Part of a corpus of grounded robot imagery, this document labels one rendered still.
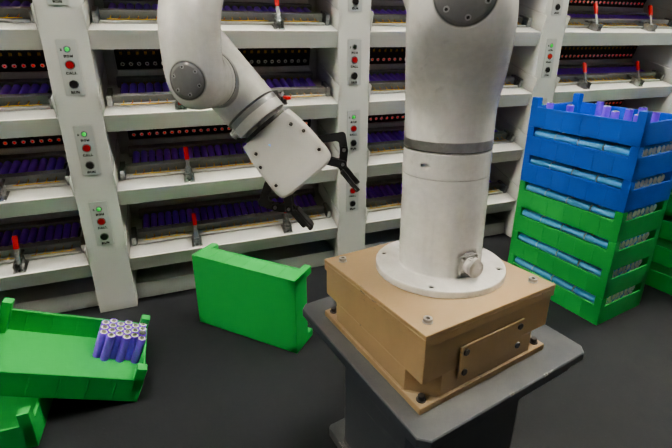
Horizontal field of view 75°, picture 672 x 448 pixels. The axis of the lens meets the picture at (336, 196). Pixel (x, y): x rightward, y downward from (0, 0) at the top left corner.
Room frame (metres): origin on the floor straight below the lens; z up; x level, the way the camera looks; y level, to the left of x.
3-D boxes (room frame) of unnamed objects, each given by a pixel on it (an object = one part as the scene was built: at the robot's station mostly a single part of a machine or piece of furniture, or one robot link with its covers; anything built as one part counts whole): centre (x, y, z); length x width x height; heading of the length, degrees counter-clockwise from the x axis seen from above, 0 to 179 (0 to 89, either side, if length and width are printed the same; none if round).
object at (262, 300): (0.95, 0.21, 0.10); 0.30 x 0.08 x 0.20; 65
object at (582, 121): (1.14, -0.70, 0.52); 0.30 x 0.20 x 0.08; 28
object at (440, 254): (0.59, -0.16, 0.48); 0.19 x 0.19 x 0.18
